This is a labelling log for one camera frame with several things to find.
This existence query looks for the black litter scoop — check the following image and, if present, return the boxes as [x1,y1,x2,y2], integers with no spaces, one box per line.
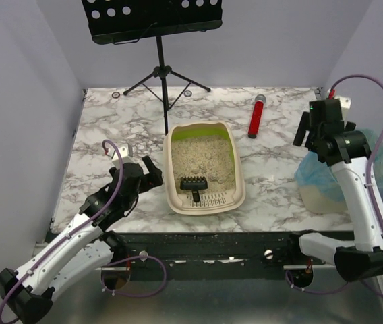
[180,176,208,203]

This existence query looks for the red microphone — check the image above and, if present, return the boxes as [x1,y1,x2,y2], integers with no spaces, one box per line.
[247,94,266,139]

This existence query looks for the bin with blue bag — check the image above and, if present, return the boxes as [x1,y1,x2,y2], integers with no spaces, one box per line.
[294,144,383,214]

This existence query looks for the beige green litter box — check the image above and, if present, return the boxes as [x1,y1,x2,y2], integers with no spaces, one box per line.
[163,121,246,215]

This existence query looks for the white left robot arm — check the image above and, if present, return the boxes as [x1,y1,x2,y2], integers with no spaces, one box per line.
[0,156,163,323]

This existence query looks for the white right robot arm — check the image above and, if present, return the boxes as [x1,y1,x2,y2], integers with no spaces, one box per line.
[293,99,383,282]

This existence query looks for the black music stand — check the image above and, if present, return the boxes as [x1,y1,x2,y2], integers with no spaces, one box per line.
[82,0,223,133]

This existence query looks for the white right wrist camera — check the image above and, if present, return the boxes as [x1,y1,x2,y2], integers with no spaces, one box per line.
[335,96,351,121]

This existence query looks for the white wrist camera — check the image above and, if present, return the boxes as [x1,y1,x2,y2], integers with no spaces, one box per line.
[335,96,351,121]
[111,144,134,169]

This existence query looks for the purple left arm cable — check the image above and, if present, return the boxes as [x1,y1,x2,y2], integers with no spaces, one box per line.
[0,140,130,323]

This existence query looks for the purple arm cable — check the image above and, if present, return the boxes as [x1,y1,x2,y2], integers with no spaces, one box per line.
[328,74,383,300]
[0,140,130,323]

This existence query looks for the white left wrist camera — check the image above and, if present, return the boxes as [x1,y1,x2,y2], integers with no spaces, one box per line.
[111,144,134,169]

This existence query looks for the black mounting base rail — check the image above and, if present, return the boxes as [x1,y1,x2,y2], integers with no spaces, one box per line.
[102,228,327,281]

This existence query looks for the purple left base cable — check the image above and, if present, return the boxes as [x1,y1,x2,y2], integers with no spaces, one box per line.
[102,255,167,298]

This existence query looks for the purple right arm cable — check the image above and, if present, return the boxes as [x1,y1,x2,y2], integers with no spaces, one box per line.
[328,74,383,300]

